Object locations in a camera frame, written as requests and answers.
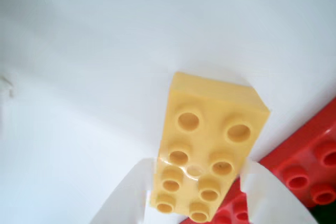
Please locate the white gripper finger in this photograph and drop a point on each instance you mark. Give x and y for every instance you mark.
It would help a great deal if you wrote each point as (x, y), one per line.
(131, 195)
(273, 203)

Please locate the yellow lego brick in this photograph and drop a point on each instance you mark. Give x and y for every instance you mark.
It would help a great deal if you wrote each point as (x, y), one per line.
(210, 108)

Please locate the red lego baseplate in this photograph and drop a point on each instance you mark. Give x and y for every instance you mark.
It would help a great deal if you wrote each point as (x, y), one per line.
(309, 155)

